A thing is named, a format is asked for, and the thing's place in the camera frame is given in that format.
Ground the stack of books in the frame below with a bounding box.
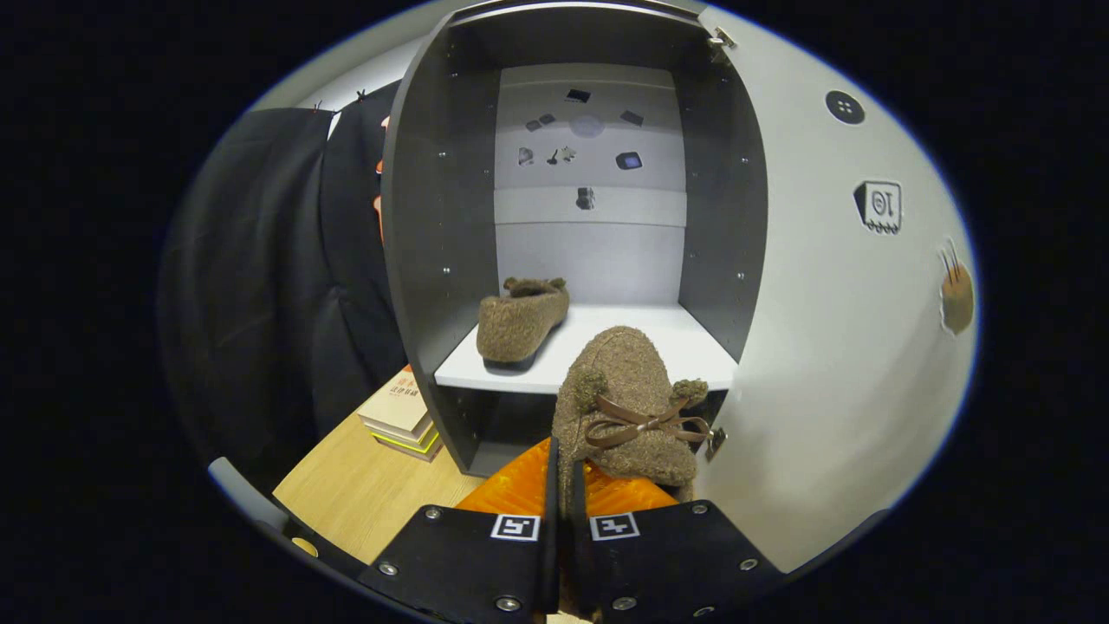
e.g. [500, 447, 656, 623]
[357, 366, 444, 463]

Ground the grey shoe cabinet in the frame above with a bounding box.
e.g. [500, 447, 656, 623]
[381, 0, 770, 478]

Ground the black backdrop cloth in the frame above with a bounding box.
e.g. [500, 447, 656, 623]
[156, 82, 408, 495]

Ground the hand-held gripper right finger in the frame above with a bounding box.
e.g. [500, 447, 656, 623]
[567, 459, 785, 624]

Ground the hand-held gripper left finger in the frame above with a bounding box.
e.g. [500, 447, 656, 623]
[360, 438, 560, 624]

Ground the brown fuzzy shoe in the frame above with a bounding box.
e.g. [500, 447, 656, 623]
[552, 326, 716, 521]
[476, 277, 571, 369]

